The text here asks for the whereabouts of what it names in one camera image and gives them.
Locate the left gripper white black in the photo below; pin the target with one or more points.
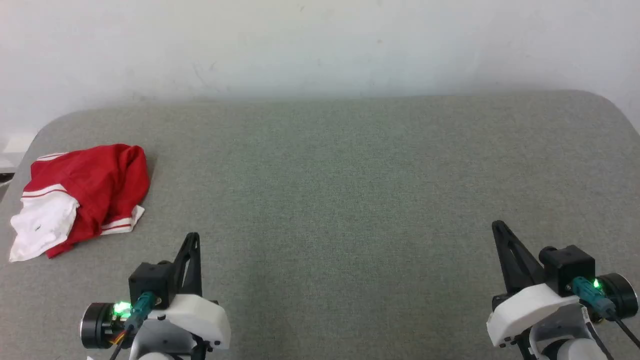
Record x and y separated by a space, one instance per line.
200 320

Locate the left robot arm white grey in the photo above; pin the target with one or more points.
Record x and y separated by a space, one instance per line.
160 342

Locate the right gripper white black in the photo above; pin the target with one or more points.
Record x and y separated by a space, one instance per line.
530 310

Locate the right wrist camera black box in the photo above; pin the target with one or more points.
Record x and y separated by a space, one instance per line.
567 265

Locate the grey fabric sofa cushion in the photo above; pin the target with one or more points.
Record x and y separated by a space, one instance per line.
350 190

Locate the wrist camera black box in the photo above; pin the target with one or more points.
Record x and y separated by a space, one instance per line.
150 280
567 265

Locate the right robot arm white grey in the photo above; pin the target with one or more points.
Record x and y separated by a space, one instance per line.
560 335

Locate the red and white shirt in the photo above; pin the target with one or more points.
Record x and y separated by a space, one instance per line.
100 180

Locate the small dark object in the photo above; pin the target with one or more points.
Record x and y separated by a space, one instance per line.
5 179

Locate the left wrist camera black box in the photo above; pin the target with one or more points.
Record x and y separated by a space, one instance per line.
150 280

